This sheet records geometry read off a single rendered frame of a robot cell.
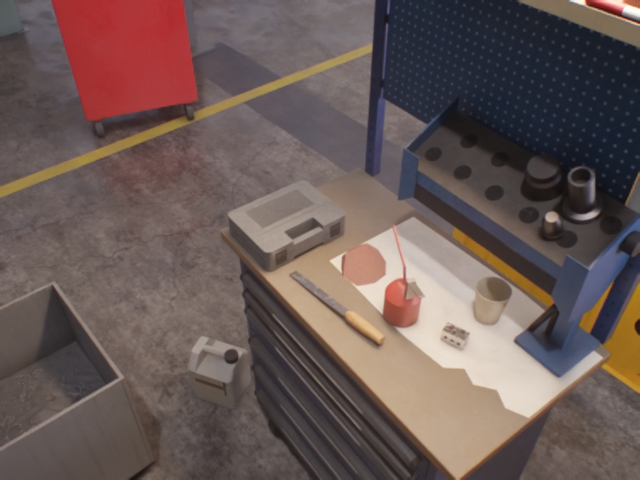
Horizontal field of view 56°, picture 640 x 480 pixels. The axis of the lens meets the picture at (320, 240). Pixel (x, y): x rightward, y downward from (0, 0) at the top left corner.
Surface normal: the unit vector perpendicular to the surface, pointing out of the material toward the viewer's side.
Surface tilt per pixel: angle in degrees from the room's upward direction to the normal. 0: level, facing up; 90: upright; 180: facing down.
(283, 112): 0
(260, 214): 0
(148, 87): 90
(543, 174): 28
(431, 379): 0
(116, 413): 90
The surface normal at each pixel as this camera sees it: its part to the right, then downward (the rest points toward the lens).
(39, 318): 0.65, 0.51
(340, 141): 0.00, -0.74
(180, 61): 0.36, 0.62
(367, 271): 0.18, -0.39
